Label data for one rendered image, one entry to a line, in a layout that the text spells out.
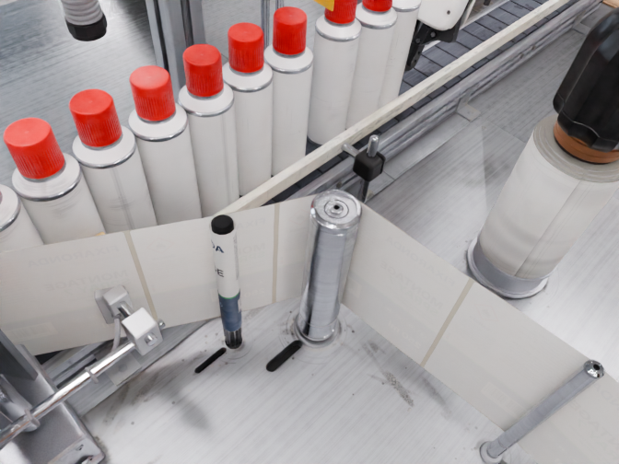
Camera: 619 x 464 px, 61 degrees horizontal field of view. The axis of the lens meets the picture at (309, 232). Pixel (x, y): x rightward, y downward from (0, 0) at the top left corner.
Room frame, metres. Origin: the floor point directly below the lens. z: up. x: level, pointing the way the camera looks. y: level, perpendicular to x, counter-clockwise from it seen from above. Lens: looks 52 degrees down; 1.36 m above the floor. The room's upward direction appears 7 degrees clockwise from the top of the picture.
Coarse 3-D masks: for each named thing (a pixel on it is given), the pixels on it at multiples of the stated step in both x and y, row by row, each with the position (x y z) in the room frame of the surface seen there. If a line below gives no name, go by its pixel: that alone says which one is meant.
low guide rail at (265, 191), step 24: (552, 0) 0.91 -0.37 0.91; (528, 24) 0.84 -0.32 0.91; (480, 48) 0.73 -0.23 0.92; (456, 72) 0.68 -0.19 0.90; (408, 96) 0.60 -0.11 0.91; (384, 120) 0.55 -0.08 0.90; (336, 144) 0.48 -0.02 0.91; (288, 168) 0.43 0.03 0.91; (312, 168) 0.45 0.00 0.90; (264, 192) 0.39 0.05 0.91
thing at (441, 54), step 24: (528, 0) 0.97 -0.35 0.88; (576, 0) 0.99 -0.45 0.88; (480, 24) 0.87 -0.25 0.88; (504, 24) 0.87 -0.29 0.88; (432, 48) 0.77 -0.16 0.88; (456, 48) 0.78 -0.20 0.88; (504, 48) 0.80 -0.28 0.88; (408, 72) 0.70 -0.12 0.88; (432, 72) 0.71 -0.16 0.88; (432, 96) 0.65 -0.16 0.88; (360, 144) 0.53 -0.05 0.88; (288, 192) 0.43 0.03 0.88
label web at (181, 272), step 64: (0, 256) 0.18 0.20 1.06; (64, 256) 0.19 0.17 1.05; (128, 256) 0.21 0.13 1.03; (192, 256) 0.23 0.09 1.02; (256, 256) 0.24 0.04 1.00; (384, 256) 0.24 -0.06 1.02; (0, 320) 0.17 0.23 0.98; (64, 320) 0.19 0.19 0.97; (192, 320) 0.22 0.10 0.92; (384, 320) 0.23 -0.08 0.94; (448, 320) 0.20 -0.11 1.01; (512, 320) 0.18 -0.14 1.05; (448, 384) 0.19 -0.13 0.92; (512, 384) 0.17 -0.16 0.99
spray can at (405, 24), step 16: (400, 0) 0.59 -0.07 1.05; (416, 0) 0.60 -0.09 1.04; (400, 16) 0.59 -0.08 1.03; (416, 16) 0.60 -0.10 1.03; (400, 32) 0.59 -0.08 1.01; (400, 48) 0.59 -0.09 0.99; (400, 64) 0.59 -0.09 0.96; (384, 80) 0.59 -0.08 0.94; (400, 80) 0.60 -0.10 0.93; (384, 96) 0.59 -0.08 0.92
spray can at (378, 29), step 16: (368, 0) 0.56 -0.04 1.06; (384, 0) 0.56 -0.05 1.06; (368, 16) 0.55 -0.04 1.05; (384, 16) 0.56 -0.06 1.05; (368, 32) 0.55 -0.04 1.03; (384, 32) 0.55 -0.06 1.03; (368, 48) 0.55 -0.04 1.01; (384, 48) 0.55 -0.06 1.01; (368, 64) 0.55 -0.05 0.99; (384, 64) 0.56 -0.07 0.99; (368, 80) 0.55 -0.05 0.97; (352, 96) 0.55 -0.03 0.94; (368, 96) 0.55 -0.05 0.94; (352, 112) 0.55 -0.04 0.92; (368, 112) 0.55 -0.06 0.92
